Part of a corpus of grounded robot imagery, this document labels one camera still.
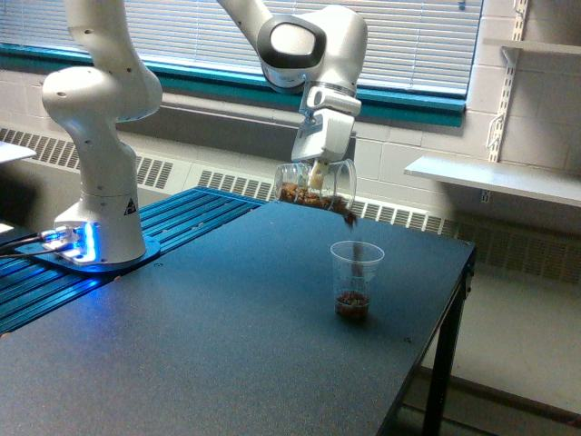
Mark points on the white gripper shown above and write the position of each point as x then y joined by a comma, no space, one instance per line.
324,134

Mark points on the clear cup with brown pellets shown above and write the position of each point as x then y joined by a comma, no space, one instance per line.
326,186

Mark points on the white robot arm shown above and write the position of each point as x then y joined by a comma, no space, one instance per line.
319,55

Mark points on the teal window sill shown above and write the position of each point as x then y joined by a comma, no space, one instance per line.
376,103

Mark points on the clear plastic cup on table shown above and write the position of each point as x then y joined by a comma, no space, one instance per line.
354,267

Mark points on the white window blinds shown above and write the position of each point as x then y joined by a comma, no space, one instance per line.
412,45

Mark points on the baseboard radiator grille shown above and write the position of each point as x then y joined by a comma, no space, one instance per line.
500,245

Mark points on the black table leg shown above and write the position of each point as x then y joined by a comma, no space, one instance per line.
445,353

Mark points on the white object at left edge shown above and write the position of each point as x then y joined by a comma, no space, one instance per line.
12,152

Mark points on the white lower wall shelf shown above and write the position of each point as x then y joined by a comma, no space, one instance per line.
524,181

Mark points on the white wall shelf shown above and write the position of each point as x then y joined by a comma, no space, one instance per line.
534,47
524,181

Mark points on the white shelf bracket rail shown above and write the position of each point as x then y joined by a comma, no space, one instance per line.
496,128

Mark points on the white upper wall shelf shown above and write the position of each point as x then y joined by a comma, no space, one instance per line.
534,47

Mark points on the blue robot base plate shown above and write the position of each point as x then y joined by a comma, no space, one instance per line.
152,252

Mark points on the blue slotted aluminium rail bed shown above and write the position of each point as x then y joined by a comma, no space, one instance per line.
103,230

